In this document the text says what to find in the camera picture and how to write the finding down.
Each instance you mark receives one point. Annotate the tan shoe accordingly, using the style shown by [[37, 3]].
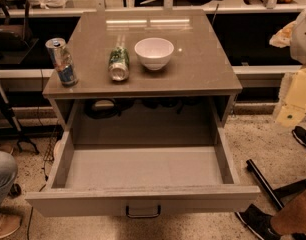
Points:
[[9, 224]]

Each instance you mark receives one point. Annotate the blue silver redbull can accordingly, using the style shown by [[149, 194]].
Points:
[[62, 61]]

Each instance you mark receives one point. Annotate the person leg in jeans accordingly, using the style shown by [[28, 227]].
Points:
[[8, 173]]

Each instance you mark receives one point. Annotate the black tripod stand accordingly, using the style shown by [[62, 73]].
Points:
[[9, 114]]

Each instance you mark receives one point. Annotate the black drawer handle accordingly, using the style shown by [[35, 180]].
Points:
[[143, 213]]

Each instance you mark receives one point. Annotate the grey cabinet with glossy top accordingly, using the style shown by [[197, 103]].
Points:
[[198, 65]]

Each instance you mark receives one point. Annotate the dark chair at left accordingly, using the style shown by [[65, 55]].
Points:
[[16, 40]]

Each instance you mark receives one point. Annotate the black sneaker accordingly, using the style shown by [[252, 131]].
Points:
[[258, 223]]

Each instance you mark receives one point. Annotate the bare lower leg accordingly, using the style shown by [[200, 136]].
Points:
[[292, 218]]

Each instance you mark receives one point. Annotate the open grey top drawer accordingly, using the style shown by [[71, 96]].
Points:
[[176, 158]]

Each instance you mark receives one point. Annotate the green soda can lying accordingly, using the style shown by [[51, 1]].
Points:
[[119, 64]]

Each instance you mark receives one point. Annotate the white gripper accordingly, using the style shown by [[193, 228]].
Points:
[[303, 39]]

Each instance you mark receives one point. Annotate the black chair base leg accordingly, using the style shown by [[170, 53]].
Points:
[[276, 195]]

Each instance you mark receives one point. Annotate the white bowl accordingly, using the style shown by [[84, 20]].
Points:
[[154, 53]]

